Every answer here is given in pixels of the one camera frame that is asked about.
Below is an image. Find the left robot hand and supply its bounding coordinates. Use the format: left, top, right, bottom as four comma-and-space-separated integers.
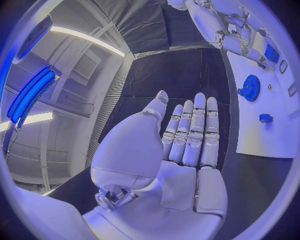
81, 89, 229, 240

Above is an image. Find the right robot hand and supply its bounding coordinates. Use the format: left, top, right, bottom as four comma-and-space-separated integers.
184, 0, 281, 69

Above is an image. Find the blue block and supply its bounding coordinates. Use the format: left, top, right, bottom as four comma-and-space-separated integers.
264, 44, 280, 64

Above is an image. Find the white task board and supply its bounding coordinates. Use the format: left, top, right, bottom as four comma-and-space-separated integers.
225, 0, 300, 159

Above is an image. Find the blue gear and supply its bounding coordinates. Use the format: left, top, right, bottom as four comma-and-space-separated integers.
236, 74, 262, 103

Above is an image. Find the blue plug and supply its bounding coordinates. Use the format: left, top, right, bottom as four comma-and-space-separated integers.
258, 113, 274, 124

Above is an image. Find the glowing light bar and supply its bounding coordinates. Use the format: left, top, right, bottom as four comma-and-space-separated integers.
6, 64, 61, 131

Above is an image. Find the black cable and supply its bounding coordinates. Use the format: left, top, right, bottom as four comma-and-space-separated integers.
3, 128, 20, 160

